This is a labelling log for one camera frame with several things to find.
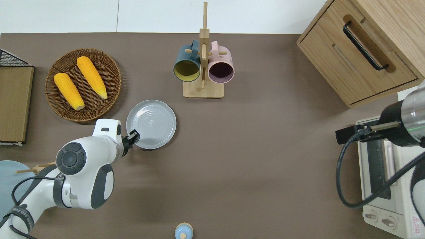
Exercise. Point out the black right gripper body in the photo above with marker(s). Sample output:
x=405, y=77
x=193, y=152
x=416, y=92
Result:
x=363, y=136

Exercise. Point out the yellow corn cob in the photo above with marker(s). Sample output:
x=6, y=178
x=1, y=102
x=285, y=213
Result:
x=68, y=90
x=91, y=76

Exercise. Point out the wooden drawer cabinet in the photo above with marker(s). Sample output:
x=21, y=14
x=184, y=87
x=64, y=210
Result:
x=332, y=56

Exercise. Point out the gray round plate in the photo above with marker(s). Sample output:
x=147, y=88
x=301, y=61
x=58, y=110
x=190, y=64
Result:
x=151, y=124

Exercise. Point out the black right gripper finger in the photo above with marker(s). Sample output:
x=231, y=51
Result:
x=346, y=135

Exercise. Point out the wooden mug tree stand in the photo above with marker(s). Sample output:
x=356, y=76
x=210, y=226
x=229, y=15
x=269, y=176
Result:
x=203, y=91

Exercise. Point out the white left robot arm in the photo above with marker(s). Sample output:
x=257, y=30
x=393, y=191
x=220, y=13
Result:
x=83, y=172

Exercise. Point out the blue bell wooden base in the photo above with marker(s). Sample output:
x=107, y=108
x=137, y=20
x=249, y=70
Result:
x=183, y=231

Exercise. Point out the white toaster oven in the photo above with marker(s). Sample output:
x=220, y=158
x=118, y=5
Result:
x=398, y=212

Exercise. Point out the light blue plate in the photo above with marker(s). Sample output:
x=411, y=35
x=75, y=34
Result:
x=10, y=179

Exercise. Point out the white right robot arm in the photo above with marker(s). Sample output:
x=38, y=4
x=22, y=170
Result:
x=408, y=113

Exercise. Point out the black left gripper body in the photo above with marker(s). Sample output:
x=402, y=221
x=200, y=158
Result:
x=127, y=144

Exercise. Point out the brown wicker basket tray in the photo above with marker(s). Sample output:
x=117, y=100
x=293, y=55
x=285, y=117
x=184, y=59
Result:
x=99, y=109

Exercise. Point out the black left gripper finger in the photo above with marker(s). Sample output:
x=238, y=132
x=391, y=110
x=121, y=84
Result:
x=136, y=139
x=133, y=133

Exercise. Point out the teal mug yellow inside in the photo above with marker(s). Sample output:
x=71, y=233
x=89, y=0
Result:
x=186, y=58

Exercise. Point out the pink mug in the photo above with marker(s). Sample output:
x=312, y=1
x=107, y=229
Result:
x=220, y=59

